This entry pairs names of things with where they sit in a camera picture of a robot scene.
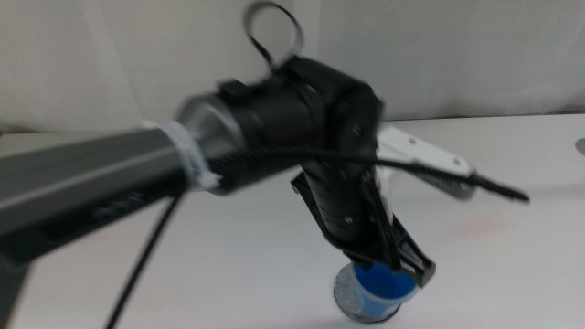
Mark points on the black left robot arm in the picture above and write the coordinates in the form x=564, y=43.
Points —
x=114, y=173

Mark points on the blue plastic cup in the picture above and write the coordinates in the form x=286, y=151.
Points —
x=379, y=292

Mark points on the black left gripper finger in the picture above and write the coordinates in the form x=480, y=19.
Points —
x=418, y=265
x=391, y=249

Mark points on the round grey cup mat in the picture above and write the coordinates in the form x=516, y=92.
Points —
x=343, y=292

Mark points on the grey round table grommet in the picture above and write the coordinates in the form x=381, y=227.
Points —
x=581, y=146

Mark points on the white backdrop curtain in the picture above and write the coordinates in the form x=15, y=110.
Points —
x=457, y=55

